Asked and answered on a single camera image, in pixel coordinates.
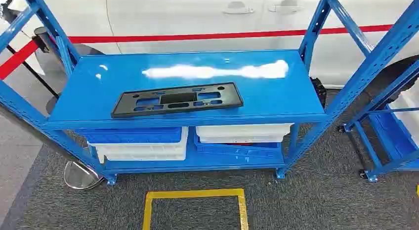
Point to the yellow floor tape square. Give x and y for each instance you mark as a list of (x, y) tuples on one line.
[(196, 193)]

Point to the white plastic crate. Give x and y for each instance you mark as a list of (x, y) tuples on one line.
[(140, 151), (242, 132), (409, 117)]

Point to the black stanchion post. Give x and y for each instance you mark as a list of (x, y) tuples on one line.
[(44, 38)]

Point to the red barrier belt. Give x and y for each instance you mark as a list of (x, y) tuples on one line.
[(196, 36), (16, 59)]

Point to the blue wheeled shelf rack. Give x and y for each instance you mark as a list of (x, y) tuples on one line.
[(389, 136)]

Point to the thin black pole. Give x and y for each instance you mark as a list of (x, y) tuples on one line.
[(32, 71)]

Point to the black plastic panel with cutouts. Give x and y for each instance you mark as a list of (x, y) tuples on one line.
[(229, 95)]

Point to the black car tyre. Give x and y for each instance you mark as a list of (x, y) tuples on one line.
[(389, 74)]

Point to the white car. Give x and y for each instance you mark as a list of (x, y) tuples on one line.
[(183, 18)]

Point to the chrome round stanchion base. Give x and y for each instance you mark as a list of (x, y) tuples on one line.
[(80, 177)]

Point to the large blue metal shelf rack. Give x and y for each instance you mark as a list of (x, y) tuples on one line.
[(98, 100)]

